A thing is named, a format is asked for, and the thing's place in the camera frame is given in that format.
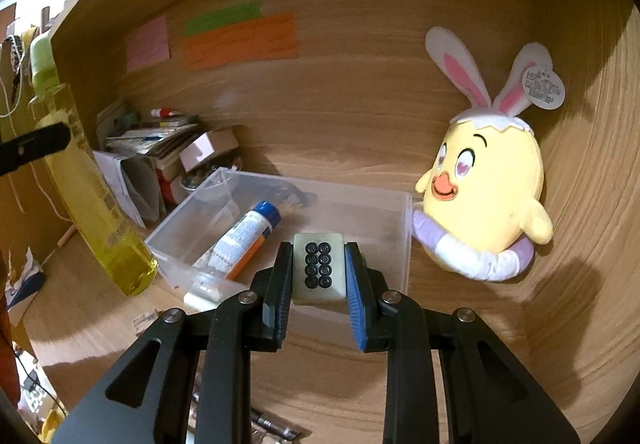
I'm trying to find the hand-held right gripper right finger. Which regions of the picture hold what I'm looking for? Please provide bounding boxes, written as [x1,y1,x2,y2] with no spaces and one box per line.
[344,241,582,444]

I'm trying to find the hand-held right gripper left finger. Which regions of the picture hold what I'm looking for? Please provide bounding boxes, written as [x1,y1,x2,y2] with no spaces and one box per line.
[52,241,296,444]

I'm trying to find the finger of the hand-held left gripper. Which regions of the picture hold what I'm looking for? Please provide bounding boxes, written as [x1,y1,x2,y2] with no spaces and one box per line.
[0,122,71,177]

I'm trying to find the white mahjong tile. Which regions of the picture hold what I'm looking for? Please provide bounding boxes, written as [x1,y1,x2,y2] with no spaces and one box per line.
[292,233,348,307]

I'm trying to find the white orange tube blue cap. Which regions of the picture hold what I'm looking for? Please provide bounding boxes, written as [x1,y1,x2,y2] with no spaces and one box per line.
[192,201,282,282]

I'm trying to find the clear plastic box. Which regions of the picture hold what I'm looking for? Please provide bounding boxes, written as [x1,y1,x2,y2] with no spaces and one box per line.
[145,167,414,313]

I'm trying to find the white glue stick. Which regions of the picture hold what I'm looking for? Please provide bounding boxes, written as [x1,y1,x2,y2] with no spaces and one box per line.
[182,290,222,313]

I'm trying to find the folded white paper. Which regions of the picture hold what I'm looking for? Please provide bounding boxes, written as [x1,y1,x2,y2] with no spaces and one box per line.
[94,150,166,229]

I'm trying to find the wooden stick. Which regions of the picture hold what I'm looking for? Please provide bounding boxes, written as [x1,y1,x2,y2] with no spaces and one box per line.
[57,224,82,247]

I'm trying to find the stack of books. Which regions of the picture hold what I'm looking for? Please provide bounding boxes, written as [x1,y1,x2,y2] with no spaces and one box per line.
[97,98,201,161]

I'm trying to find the dark pens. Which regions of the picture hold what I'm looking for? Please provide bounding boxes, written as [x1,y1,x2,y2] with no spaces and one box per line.
[249,405,302,443]

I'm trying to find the blue white packet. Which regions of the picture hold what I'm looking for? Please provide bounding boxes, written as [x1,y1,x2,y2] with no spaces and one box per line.
[4,248,49,325]

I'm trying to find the red box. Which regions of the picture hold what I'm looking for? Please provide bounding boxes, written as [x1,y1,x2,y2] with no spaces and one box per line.
[157,168,187,213]

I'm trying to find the pink sticky note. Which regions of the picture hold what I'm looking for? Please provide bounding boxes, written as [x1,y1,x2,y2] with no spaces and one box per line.
[125,15,171,73]

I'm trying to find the small cardboard box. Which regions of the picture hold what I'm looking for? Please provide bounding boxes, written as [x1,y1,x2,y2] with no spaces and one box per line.
[178,126,244,173]

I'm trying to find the yellow chick plush toy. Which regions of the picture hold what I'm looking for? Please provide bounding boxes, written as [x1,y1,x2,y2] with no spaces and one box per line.
[412,26,567,283]

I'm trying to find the green sticky note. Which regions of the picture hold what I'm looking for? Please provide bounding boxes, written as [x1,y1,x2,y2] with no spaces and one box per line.
[184,0,263,37]

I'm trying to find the orange sticky note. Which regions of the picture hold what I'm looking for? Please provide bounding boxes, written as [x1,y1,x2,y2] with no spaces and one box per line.
[180,12,300,71]

